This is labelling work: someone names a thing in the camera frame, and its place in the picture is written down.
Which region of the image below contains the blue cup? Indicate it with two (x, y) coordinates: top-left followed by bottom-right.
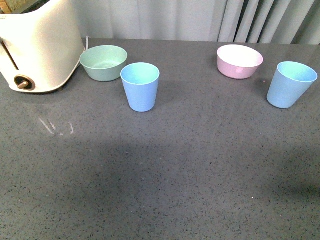
(120, 62), (160, 113)
(266, 61), (318, 109)

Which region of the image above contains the mint green bowl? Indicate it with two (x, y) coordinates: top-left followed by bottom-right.
(79, 45), (128, 82)

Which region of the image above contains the pink bowl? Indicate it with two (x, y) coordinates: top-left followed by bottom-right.
(217, 44), (264, 80)

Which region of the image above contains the white two-slot toaster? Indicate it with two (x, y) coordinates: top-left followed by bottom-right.
(0, 0), (85, 93)

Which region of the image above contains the grey pleated curtain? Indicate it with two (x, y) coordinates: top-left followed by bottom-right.
(72, 0), (320, 45)

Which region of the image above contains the toast slice in toaster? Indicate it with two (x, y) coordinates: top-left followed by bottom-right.
(0, 0), (48, 14)

